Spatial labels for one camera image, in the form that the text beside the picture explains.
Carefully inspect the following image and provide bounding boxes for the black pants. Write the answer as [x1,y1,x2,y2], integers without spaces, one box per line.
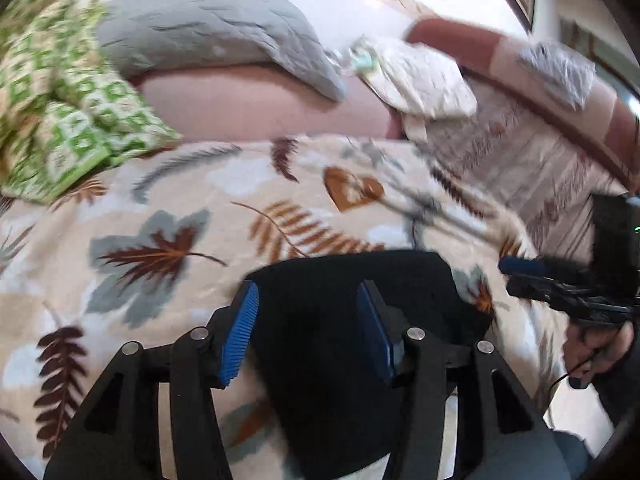
[247,249,491,479]

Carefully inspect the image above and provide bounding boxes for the person's right hand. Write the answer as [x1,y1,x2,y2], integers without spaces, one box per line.
[563,322,634,389]

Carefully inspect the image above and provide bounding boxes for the person's dark trouser leg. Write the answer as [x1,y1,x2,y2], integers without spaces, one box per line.
[450,427,592,479]

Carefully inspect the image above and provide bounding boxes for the striped beige bedspread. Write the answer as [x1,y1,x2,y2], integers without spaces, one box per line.
[402,78,624,266]

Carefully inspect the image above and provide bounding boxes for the brown padded headboard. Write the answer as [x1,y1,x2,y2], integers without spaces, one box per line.
[406,18,639,191]

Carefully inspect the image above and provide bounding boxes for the leaf patterned fleece blanket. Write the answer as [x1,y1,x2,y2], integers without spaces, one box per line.
[0,131,616,480]

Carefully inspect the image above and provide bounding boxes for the grey patterned cloth on headboard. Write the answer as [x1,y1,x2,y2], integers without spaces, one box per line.
[518,41,597,112]

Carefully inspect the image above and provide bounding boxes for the cream floral pillow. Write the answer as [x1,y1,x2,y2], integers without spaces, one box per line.
[326,36,477,120]

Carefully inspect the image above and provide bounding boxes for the pink bed sheet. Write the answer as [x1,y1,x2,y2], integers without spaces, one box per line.
[134,64,402,142]

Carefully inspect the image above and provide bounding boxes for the green checkered cloth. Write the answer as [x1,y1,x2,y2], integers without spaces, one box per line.
[1,0,181,205]

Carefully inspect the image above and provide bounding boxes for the grey quilted pillow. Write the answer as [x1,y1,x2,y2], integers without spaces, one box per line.
[96,0,346,102]

